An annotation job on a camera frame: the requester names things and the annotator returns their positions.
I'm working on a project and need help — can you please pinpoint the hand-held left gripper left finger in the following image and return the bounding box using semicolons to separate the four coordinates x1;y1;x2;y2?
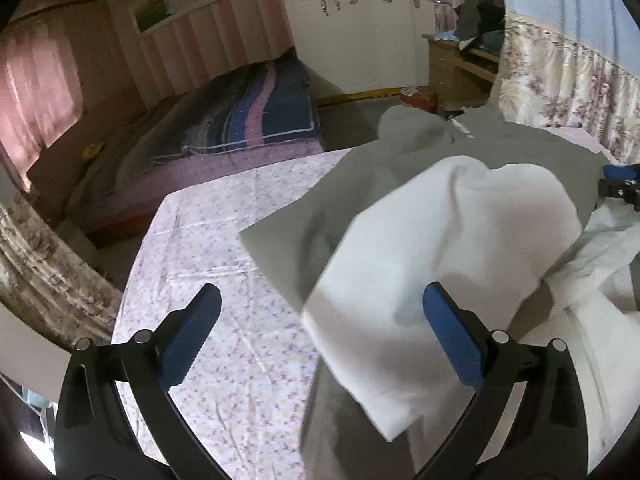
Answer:
54;283;231;480

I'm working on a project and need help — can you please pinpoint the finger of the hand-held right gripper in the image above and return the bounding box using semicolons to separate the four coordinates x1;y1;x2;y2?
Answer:
598;162;640;212

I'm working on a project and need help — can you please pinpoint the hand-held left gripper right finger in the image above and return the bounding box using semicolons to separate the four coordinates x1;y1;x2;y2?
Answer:
415;281;591;480

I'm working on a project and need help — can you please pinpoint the grey jacket with white lining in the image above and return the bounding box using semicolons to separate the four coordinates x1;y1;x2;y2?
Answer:
239;105;640;480

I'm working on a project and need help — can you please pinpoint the pile of dark clothes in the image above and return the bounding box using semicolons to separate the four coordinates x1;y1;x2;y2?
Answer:
452;0;508;53

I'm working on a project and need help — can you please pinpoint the floral bed sheet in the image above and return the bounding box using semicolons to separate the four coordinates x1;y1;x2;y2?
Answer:
110;147;361;480

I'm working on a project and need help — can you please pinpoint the blue curtain with floral hem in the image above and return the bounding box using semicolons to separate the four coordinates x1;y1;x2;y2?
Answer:
490;0;640;166
0;150;123;351

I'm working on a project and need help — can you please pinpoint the bed with purple cover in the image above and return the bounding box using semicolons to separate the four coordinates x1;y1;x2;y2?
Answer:
25;50;326;246

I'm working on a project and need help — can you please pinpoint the wooden desk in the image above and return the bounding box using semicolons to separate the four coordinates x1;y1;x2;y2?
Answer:
422;32;501;111

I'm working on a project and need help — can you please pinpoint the red box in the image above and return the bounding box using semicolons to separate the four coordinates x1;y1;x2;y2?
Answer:
400;87;438;111

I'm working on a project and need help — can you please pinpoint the striped blue pink blanket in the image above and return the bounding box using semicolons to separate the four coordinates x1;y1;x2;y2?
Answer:
152;55;321;161

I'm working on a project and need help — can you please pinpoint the pink window curtain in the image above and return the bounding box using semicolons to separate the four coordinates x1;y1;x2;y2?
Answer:
0;20;83;191

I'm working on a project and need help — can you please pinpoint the white wardrobe with decals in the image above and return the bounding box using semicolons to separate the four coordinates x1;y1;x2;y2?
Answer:
272;0;441;96

